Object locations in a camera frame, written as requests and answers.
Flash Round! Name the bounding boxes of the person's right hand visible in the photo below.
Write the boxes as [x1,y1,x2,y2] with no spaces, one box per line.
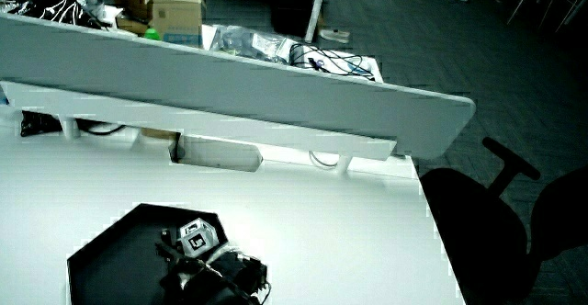
[154,217,269,299]

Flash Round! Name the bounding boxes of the black hexagonal plate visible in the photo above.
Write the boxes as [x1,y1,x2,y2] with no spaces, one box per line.
[66,202,230,305]

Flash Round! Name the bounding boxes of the person's right forearm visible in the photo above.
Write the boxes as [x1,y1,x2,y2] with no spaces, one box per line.
[178,271,261,305]

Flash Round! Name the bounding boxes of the white desk divider panel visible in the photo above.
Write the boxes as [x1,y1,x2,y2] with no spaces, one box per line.
[0,13,477,161]

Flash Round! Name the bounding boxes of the clear plastic bag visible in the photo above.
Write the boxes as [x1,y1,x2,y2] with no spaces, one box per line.
[209,24,296,63]

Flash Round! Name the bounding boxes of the cardboard box with blue print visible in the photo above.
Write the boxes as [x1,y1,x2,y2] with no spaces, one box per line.
[144,0,206,48]

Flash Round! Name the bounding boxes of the white pole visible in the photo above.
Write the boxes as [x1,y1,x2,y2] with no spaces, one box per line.
[304,0,332,44]

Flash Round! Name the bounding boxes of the black bag with white stripes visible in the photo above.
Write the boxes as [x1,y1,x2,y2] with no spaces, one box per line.
[18,0,106,30]

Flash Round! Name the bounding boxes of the black office chair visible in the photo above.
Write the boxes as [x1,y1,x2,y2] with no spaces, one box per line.
[420,136,588,305]

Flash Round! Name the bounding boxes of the white metal rack legs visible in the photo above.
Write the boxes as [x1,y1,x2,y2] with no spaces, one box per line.
[506,0,588,34]

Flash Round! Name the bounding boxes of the white rail under divider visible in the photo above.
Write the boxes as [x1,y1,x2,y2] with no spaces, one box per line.
[0,80,398,162]

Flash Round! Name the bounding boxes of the black cable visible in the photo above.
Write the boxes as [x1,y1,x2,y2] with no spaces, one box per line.
[76,119,127,137]

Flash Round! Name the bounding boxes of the black tangled cables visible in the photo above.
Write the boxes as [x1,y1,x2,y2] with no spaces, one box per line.
[288,42,376,81]

